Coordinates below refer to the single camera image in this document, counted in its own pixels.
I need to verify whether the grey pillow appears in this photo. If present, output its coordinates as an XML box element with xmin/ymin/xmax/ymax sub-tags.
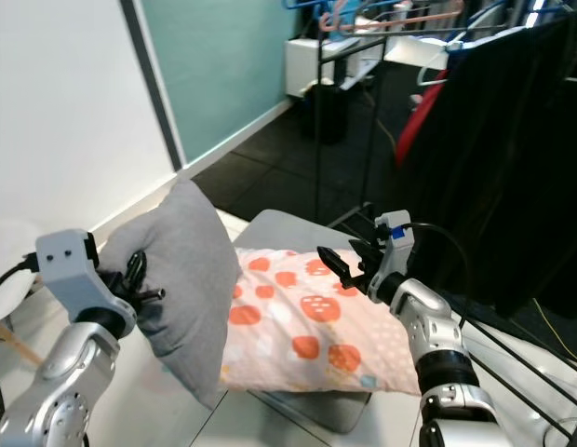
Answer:
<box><xmin>100</xmin><ymin>177</ymin><xmax>242</xmax><ymax>412</ymax></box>

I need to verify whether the white chair with wooden legs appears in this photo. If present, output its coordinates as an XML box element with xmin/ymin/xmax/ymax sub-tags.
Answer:
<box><xmin>0</xmin><ymin>218</ymin><xmax>48</xmax><ymax>367</ymax></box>

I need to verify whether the black metal clothes rack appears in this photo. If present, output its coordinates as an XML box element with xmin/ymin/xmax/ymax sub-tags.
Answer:
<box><xmin>311</xmin><ymin>11</ymin><xmax>577</xmax><ymax>440</ymax></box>

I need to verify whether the red hanging garment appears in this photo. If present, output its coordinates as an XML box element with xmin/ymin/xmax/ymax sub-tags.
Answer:
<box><xmin>395</xmin><ymin>69</ymin><xmax>453</xmax><ymax>170</ymax></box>

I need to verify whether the black bin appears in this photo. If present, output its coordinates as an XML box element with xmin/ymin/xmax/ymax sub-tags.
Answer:
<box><xmin>302</xmin><ymin>81</ymin><xmax>351</xmax><ymax>143</ymax></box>

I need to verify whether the black hanging garment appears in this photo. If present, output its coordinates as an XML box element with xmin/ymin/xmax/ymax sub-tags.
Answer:
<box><xmin>398</xmin><ymin>11</ymin><xmax>577</xmax><ymax>324</ymax></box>

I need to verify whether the white shelf unit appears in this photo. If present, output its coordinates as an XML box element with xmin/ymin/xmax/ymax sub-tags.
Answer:
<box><xmin>284</xmin><ymin>33</ymin><xmax>450</xmax><ymax>100</ymax></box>

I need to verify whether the white clothes hanger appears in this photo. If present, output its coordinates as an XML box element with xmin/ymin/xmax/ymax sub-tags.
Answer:
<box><xmin>413</xmin><ymin>41</ymin><xmax>477</xmax><ymax>95</ymax></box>

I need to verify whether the pink clothes hanger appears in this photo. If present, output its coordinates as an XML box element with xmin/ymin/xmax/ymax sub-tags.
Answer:
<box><xmin>320</xmin><ymin>0</ymin><xmax>468</xmax><ymax>34</ymax></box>

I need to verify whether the blue clothes hanger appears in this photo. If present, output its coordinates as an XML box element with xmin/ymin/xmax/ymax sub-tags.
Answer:
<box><xmin>282</xmin><ymin>0</ymin><xmax>384</xmax><ymax>38</ymax></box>

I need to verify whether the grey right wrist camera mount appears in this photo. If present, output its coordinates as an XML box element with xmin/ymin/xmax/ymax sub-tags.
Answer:
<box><xmin>370</xmin><ymin>210</ymin><xmax>417</xmax><ymax>305</ymax></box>

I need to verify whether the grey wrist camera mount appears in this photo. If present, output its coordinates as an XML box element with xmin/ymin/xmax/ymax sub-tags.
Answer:
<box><xmin>370</xmin><ymin>210</ymin><xmax>417</xmax><ymax>305</ymax></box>
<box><xmin>35</xmin><ymin>229</ymin><xmax>137</xmax><ymax>323</ymax></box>

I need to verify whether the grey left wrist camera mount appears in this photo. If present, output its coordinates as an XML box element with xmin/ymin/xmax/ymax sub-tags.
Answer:
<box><xmin>35</xmin><ymin>229</ymin><xmax>137</xmax><ymax>323</ymax></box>

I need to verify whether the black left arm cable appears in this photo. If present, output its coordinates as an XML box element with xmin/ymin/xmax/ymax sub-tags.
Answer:
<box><xmin>0</xmin><ymin>251</ymin><xmax>44</xmax><ymax>422</ymax></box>

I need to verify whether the thin yellow floor cable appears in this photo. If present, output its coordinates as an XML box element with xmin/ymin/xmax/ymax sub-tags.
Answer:
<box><xmin>534</xmin><ymin>296</ymin><xmax>577</xmax><ymax>366</ymax></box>

